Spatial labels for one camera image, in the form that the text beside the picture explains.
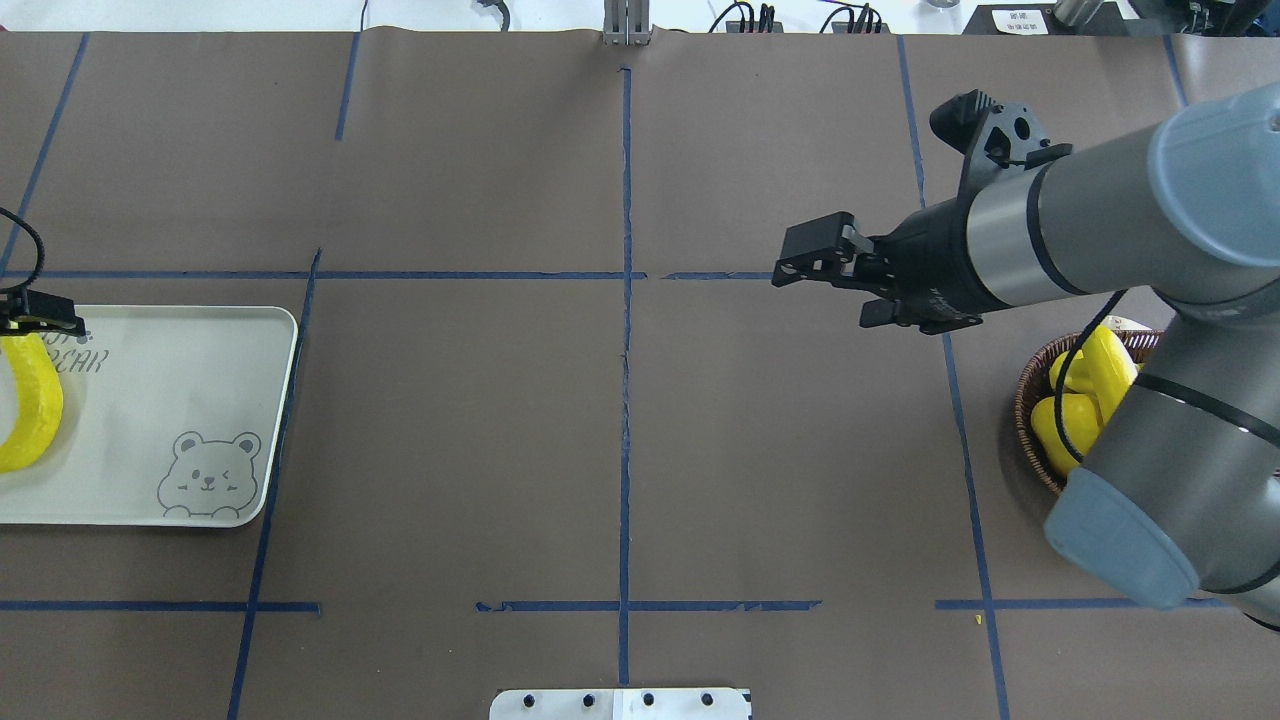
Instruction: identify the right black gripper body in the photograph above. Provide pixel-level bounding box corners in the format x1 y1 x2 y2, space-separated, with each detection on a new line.
860 200 986 334

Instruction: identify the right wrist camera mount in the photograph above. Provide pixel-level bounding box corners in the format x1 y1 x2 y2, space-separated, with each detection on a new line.
928 88 1074 200

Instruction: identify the aluminium frame post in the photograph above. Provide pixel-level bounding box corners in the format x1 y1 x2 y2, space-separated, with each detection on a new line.
602 0 653 47

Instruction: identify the white bear tray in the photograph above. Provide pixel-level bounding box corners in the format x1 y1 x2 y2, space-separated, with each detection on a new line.
1 305 298 528

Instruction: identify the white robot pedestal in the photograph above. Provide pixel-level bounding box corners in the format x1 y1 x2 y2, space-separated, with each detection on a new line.
488 687 754 719

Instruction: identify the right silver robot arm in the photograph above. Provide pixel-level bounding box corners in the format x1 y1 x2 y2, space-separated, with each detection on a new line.
771 85 1279 632

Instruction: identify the yellow banana bunch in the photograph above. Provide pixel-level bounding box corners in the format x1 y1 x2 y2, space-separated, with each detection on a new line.
1030 325 1140 479

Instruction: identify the basket paper tag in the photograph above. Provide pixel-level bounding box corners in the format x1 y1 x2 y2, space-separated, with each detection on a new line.
1100 315 1155 333

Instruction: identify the brown wicker basket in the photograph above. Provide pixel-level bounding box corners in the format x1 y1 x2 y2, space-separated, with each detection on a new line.
1014 328 1166 498

